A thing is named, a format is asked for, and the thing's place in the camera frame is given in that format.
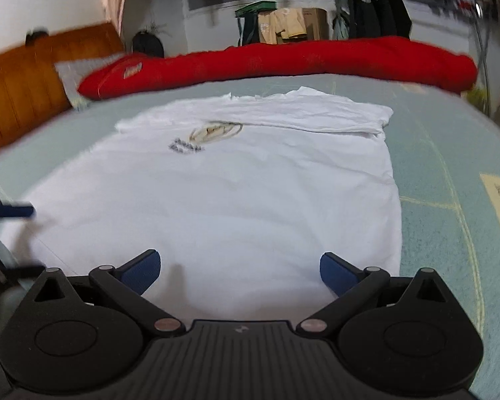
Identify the wooden headboard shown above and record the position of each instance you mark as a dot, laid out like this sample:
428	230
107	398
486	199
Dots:
25	91

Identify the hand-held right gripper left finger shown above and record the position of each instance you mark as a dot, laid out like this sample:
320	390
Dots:
141	273

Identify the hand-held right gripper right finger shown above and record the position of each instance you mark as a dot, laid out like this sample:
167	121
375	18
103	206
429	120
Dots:
335	273

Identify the metal floor stand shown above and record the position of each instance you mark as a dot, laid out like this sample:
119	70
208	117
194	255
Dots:
482	50

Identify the white t-shirt gold circle print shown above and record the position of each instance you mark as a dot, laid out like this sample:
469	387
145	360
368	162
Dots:
233	196

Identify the dark hanging clothes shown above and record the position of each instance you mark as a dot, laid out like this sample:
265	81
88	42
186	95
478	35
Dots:
375	12

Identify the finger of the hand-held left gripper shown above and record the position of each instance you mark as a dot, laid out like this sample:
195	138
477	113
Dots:
12	210
27	271

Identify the grey pillow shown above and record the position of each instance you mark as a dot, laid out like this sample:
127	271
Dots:
73	75

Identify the black backpack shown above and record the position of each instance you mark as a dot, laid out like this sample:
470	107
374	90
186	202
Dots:
148	43

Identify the green stool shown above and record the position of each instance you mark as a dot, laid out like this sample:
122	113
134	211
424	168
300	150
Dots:
254	7

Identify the cardboard box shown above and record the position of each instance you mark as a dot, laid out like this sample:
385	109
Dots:
314	23

